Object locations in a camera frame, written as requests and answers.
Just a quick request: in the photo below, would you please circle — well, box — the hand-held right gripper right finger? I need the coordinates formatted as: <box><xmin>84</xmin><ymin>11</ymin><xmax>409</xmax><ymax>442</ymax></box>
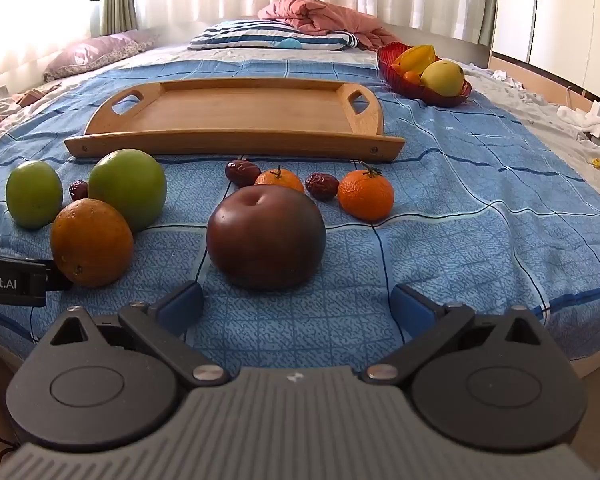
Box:
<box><xmin>359</xmin><ymin>283</ymin><xmax>555</xmax><ymax>389</ymax></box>

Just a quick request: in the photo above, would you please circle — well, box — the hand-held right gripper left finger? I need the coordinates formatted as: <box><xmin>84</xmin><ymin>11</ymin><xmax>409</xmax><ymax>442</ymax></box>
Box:
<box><xmin>42</xmin><ymin>281</ymin><xmax>231</xmax><ymax>389</ymax></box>

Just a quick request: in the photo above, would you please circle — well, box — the dark red apple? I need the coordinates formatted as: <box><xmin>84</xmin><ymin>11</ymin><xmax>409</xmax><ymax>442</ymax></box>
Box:
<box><xmin>206</xmin><ymin>185</ymin><xmax>327</xmax><ymax>291</ymax></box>

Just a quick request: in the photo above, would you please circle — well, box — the wooden tray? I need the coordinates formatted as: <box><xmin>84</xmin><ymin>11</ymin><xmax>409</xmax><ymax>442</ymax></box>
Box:
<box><xmin>63</xmin><ymin>77</ymin><xmax>406</xmax><ymax>162</ymax></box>

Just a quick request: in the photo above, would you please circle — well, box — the large orange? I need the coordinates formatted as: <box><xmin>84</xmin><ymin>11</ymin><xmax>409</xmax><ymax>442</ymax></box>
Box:
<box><xmin>50</xmin><ymin>198</ymin><xmax>135</xmax><ymax>288</ymax></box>

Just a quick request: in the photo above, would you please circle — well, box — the small green apple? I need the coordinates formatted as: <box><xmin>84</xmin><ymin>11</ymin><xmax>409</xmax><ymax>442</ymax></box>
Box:
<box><xmin>5</xmin><ymin>160</ymin><xmax>64</xmax><ymax>230</ymax></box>

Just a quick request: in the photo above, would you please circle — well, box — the blue checked bed sheet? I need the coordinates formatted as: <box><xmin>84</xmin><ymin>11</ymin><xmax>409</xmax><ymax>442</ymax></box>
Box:
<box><xmin>0</xmin><ymin>57</ymin><xmax>600</xmax><ymax>362</ymax></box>

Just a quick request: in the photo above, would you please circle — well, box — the mandarin with green stem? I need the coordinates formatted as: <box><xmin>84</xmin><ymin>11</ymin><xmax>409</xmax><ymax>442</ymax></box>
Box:
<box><xmin>337</xmin><ymin>162</ymin><xmax>396</xmax><ymax>222</ymax></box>

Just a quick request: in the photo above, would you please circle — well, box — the large green apple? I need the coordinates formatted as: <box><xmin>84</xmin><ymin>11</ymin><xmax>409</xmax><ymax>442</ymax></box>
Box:
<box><xmin>87</xmin><ymin>148</ymin><xmax>168</xmax><ymax>233</ymax></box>

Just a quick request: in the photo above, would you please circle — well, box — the small mandarin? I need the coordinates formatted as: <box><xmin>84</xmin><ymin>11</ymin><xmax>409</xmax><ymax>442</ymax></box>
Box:
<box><xmin>254</xmin><ymin>165</ymin><xmax>306</xmax><ymax>194</ymax></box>

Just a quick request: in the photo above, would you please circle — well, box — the red fruit bowl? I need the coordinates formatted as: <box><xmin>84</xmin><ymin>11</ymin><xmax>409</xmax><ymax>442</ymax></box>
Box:
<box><xmin>377</xmin><ymin>42</ymin><xmax>473</xmax><ymax>107</ymax></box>

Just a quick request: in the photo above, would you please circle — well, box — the yellow pear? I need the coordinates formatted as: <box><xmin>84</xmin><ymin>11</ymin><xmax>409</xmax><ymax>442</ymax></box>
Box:
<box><xmin>420</xmin><ymin>59</ymin><xmax>466</xmax><ymax>98</ymax></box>

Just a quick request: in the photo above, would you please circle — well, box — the purple pillow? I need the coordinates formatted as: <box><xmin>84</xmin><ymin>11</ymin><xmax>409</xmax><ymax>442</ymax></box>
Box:
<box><xmin>43</xmin><ymin>29</ymin><xmax>160</xmax><ymax>82</ymax></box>

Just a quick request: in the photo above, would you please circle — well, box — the yellow mango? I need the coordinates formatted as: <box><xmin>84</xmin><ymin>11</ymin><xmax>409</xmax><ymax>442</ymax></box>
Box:
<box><xmin>391</xmin><ymin>44</ymin><xmax>437</xmax><ymax>75</ymax></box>

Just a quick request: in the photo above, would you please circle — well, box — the white clothes pile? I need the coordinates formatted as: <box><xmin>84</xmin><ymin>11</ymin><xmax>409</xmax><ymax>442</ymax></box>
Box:
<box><xmin>556</xmin><ymin>100</ymin><xmax>600</xmax><ymax>157</ymax></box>

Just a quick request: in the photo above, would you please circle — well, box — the blue striped pillow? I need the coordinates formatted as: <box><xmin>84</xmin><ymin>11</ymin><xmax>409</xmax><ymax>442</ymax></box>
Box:
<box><xmin>187</xmin><ymin>19</ymin><xmax>360</xmax><ymax>52</ymax></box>

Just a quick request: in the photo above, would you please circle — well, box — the pink quilt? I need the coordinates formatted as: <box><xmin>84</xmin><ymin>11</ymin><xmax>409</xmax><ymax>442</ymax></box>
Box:
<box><xmin>257</xmin><ymin>0</ymin><xmax>399</xmax><ymax>51</ymax></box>

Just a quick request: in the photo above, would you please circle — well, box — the white wardrobe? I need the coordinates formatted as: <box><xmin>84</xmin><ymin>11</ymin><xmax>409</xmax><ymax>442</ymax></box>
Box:
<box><xmin>490</xmin><ymin>0</ymin><xmax>600</xmax><ymax>111</ymax></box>

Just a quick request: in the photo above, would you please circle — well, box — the white charger cable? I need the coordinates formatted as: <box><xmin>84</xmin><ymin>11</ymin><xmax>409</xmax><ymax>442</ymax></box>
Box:
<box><xmin>564</xmin><ymin>84</ymin><xmax>600</xmax><ymax>117</ymax></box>

